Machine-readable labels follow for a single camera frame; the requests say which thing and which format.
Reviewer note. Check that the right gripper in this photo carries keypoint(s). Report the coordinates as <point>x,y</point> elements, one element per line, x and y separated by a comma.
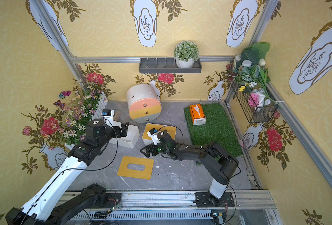
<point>150,149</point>

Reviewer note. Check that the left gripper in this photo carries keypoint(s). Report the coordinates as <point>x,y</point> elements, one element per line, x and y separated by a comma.
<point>121,130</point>

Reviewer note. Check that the wooden slotted lid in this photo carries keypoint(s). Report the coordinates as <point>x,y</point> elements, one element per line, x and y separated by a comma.
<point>136,167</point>
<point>160,129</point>

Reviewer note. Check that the orange tissue pack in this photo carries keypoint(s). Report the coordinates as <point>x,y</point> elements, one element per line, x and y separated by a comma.
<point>197,115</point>

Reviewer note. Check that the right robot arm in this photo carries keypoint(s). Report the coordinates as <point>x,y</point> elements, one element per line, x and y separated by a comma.
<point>220,164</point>

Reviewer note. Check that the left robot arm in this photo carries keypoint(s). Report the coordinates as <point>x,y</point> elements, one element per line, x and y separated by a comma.
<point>42,209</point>

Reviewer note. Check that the wooden tray with stones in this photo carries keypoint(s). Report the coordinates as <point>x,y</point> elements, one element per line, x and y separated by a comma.
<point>117,115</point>

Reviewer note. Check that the white fence flower planter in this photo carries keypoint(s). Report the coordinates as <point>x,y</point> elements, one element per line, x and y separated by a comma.
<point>81,107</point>

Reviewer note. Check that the round pastel drawer cabinet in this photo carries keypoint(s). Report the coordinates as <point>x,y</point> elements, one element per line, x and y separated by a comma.
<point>143,103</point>

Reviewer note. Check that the green artificial grass mat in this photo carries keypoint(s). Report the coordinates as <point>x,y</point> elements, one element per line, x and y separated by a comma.
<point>217,128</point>

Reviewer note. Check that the potted green succulent plant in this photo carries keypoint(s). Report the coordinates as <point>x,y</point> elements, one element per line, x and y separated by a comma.
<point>186,53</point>

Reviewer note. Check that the artificial flower bouquet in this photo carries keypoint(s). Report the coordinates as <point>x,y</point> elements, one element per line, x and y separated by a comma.
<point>253,77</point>

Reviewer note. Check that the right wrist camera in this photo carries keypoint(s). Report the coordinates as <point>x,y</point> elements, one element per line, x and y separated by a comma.
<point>152,133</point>

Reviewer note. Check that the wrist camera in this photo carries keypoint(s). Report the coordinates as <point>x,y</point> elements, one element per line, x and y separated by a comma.
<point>108,115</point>
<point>152,133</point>

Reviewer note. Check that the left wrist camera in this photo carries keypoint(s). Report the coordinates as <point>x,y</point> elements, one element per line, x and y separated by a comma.
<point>108,115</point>

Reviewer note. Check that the grey wall shelf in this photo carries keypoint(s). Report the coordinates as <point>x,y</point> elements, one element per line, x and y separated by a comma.
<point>151,65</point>

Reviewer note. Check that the black wire wall basket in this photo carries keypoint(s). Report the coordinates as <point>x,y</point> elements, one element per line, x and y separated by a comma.
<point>259,115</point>

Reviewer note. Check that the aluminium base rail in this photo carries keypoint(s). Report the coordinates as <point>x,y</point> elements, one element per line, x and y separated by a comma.
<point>180,205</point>

